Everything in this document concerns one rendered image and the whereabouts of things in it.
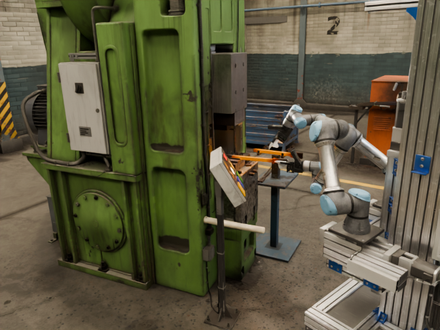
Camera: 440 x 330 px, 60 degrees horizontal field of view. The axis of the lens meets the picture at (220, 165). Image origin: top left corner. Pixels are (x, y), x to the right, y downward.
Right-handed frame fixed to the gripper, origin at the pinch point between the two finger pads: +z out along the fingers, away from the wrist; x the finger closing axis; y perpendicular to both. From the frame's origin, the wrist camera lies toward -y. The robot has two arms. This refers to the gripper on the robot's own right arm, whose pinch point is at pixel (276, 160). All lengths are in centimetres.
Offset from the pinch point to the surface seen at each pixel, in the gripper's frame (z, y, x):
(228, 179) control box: 7, -10, -72
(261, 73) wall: 281, 5, 805
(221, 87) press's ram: 34, -54, -17
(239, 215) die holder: 24, 41, -16
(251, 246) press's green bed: 26, 84, 14
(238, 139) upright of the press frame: 42, -6, 28
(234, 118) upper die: 27.3, -32.4, -12.3
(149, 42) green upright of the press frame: 77, -86, -37
